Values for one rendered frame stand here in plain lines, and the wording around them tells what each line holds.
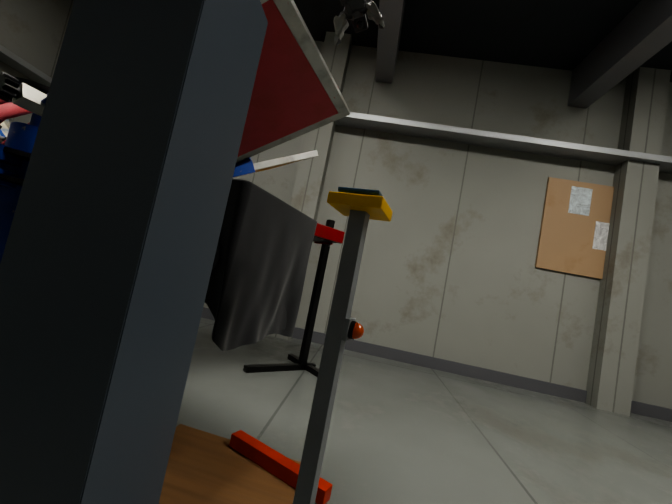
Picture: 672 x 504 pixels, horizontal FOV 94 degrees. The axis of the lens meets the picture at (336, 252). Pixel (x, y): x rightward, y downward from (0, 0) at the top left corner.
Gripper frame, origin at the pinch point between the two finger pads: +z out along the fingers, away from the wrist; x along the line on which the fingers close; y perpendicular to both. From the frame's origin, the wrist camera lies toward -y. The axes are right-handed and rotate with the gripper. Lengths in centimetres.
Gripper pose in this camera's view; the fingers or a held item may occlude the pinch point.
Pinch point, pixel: (360, 39)
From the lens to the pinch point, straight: 116.8
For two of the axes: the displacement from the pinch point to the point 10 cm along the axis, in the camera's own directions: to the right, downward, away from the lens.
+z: 0.9, 9.8, -1.8
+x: 9.4, -1.4, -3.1
